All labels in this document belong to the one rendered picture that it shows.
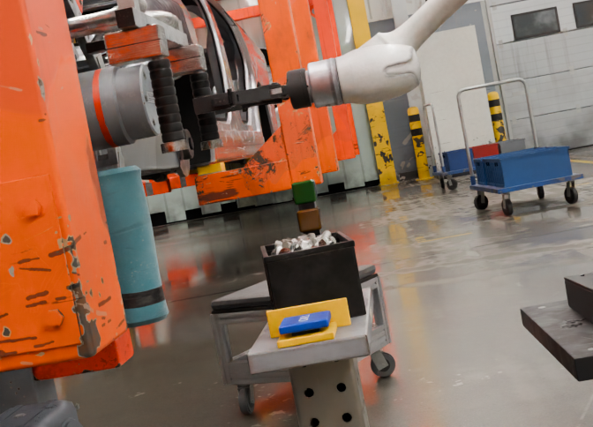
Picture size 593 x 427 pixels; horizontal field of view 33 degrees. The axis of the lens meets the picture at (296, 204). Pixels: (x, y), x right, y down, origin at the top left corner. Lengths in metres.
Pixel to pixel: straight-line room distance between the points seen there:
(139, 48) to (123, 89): 0.16
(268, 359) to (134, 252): 0.36
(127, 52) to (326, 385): 0.60
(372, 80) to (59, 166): 0.82
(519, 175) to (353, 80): 5.25
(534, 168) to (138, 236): 5.62
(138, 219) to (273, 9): 3.83
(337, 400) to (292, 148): 3.88
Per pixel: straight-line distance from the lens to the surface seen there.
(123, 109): 1.73
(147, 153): 4.44
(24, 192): 1.19
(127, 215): 1.63
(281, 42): 5.37
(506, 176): 7.05
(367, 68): 1.86
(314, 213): 1.75
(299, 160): 5.34
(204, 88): 1.92
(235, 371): 2.87
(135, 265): 1.64
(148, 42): 1.59
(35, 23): 1.22
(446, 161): 10.89
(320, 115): 7.27
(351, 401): 1.53
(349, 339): 1.37
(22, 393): 1.86
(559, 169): 7.14
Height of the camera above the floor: 0.71
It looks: 3 degrees down
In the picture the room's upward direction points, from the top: 11 degrees counter-clockwise
